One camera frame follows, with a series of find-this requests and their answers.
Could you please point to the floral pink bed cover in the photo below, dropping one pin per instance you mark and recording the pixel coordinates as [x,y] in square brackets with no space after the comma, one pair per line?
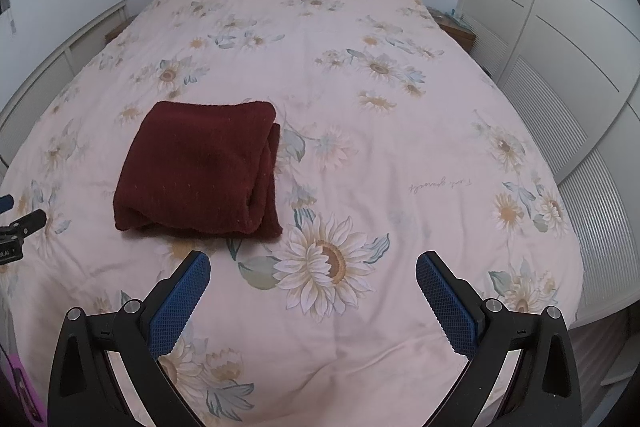
[400,147]

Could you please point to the low white cabinet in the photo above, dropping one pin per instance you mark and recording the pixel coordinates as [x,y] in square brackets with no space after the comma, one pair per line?
[45,67]

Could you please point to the wooden nightstand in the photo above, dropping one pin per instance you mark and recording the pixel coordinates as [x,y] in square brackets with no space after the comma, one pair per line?
[457,32]

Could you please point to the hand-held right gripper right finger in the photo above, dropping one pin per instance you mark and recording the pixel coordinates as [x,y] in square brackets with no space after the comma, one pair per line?
[446,302]

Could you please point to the white wardrobe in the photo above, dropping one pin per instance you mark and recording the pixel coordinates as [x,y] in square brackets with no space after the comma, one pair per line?
[565,7]

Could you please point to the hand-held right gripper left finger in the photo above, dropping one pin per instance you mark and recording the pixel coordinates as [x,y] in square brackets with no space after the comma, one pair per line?
[181,299]

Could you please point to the dark red towel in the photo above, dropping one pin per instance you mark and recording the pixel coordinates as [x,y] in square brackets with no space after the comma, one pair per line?
[195,167]

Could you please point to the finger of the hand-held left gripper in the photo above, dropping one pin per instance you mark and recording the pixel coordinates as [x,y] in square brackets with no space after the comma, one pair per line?
[5,203]
[30,223]

